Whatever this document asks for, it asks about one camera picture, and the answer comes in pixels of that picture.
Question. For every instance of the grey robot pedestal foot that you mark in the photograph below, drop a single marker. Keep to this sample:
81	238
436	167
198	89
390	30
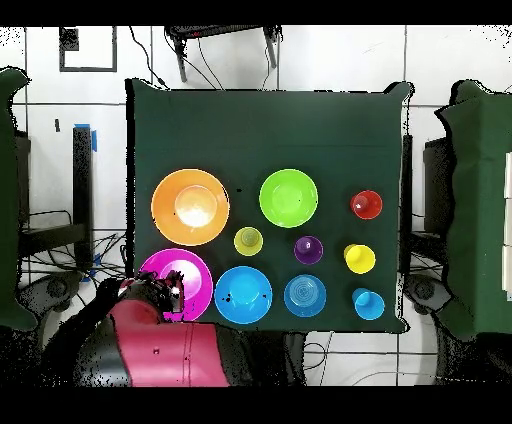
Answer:
56	288
424	292

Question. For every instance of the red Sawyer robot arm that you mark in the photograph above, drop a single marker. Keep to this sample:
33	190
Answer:
172	352

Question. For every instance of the dark green tablecloth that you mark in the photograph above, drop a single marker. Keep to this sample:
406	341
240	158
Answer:
240	132

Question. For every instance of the green bowl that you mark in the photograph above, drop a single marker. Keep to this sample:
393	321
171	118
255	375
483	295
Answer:
288	198

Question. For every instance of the blue cup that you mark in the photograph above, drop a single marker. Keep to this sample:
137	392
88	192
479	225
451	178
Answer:
368	304

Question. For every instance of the small blue bowl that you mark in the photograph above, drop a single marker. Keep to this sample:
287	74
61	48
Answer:
304	296

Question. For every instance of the black floor frame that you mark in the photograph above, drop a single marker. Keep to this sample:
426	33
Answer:
88	70

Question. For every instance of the black table frame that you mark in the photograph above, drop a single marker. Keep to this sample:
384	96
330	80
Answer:
82	180

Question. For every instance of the blue tape strip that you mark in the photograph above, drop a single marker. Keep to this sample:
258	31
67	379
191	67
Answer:
94	140

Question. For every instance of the pale translucent yellow cup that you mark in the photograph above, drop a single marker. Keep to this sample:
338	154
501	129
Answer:
248	241

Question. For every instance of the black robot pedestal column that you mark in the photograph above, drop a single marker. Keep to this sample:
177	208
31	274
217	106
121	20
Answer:
276	360

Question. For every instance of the black stool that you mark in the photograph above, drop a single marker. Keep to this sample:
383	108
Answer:
216	31

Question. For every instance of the orange bowl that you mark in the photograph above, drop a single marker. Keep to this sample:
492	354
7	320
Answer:
168	208

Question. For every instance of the purple cup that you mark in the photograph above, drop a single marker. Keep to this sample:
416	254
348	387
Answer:
308	250

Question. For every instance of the large blue bowl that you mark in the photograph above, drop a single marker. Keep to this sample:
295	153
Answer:
243	295

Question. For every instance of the pink bowl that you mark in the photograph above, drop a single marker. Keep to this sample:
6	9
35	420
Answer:
198	276

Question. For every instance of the neighbouring green cloth table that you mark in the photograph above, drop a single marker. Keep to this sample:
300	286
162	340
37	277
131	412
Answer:
8	200
480	200

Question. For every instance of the red cup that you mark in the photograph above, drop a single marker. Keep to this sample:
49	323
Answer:
367	204

